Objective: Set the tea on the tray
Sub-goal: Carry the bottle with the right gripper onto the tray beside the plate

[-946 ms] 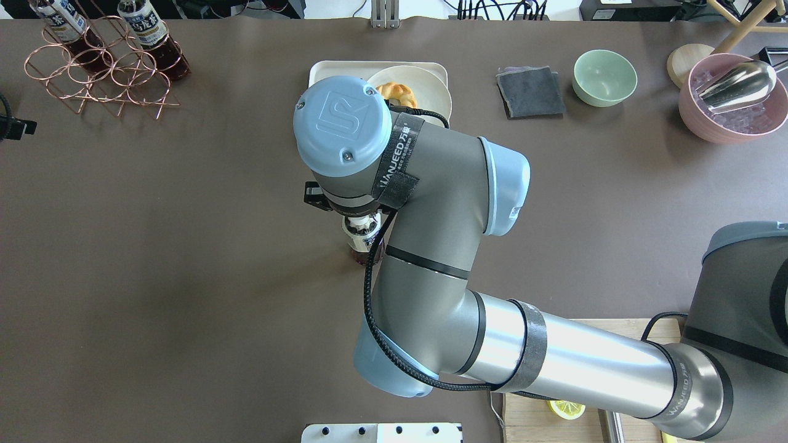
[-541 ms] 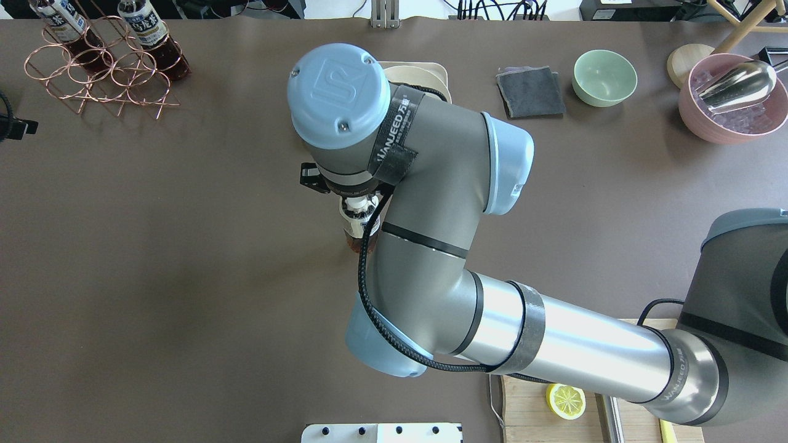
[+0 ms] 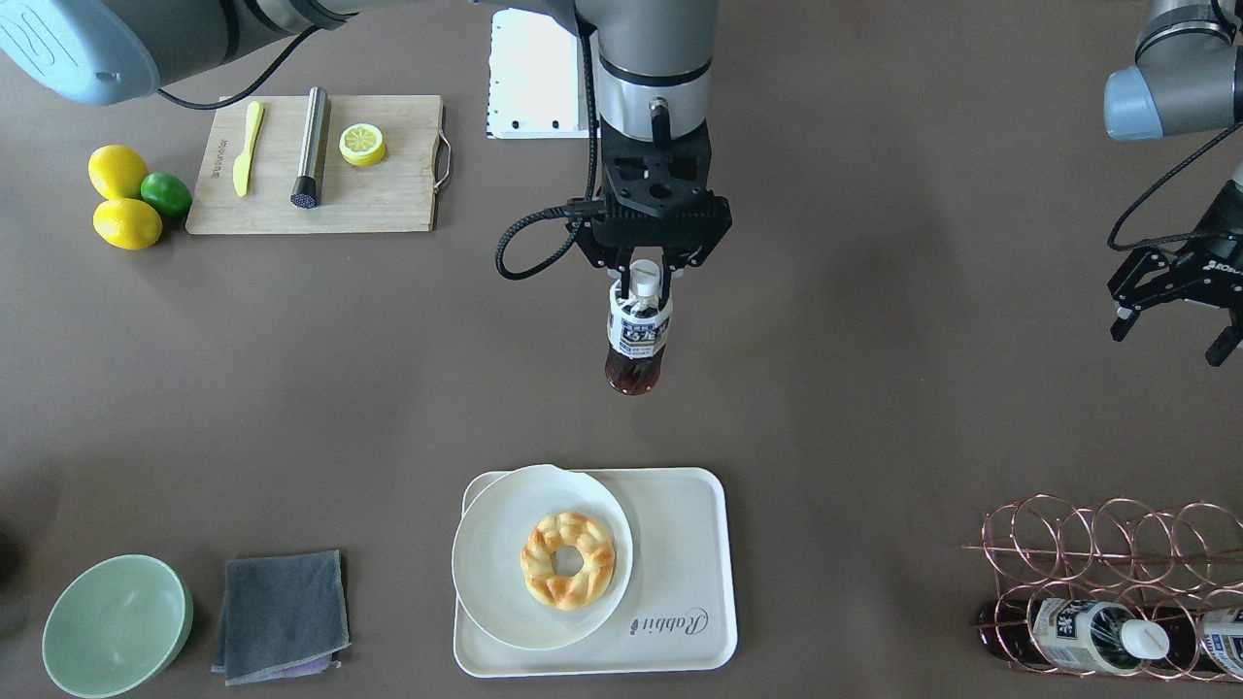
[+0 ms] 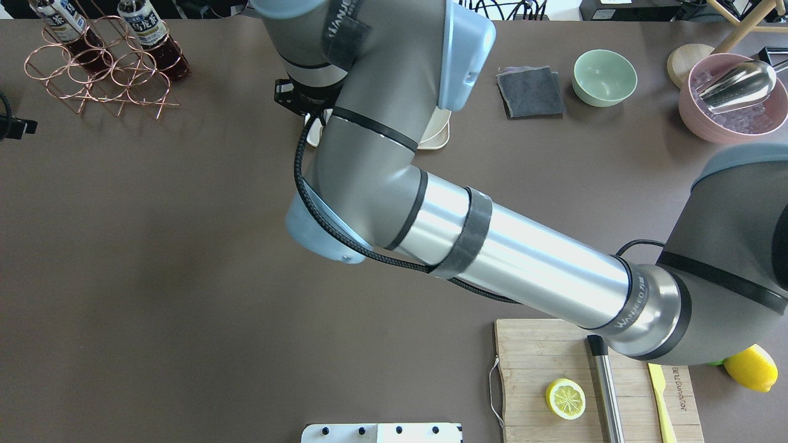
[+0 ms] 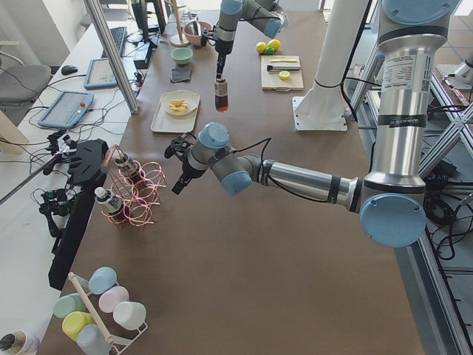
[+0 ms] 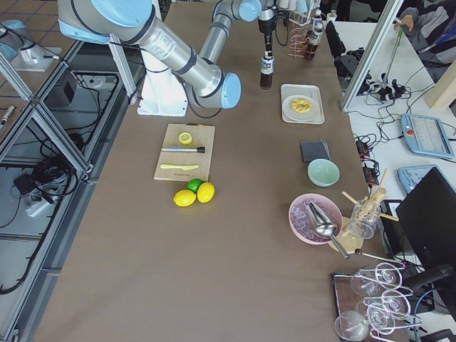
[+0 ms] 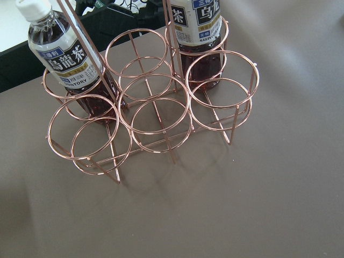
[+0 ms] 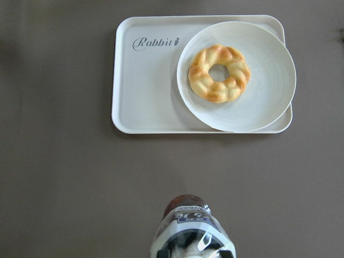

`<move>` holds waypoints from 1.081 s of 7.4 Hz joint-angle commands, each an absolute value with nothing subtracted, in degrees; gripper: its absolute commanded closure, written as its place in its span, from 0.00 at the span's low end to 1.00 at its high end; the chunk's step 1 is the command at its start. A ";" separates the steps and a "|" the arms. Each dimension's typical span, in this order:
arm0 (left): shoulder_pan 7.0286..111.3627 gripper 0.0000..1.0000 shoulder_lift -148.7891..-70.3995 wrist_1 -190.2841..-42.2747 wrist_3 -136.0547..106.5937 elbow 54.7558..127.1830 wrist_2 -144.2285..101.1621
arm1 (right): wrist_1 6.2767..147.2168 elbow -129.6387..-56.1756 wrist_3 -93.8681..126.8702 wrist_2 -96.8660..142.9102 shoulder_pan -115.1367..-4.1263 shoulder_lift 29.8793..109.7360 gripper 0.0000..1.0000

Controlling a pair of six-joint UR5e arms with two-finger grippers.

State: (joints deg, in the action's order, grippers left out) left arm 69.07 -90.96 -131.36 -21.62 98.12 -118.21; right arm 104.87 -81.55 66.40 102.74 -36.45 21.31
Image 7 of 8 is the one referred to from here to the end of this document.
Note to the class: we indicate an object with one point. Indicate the tea bottle right rear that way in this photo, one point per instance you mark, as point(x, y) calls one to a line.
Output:
point(198, 24)

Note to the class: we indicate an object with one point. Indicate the tea bottle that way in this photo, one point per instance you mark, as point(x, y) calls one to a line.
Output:
point(198, 24)
point(54, 42)

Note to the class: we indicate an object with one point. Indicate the tea bottle left rear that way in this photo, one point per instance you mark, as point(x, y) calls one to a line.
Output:
point(54, 42)

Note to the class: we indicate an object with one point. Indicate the copper wire bottle rack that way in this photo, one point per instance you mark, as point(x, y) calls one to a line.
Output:
point(156, 111)

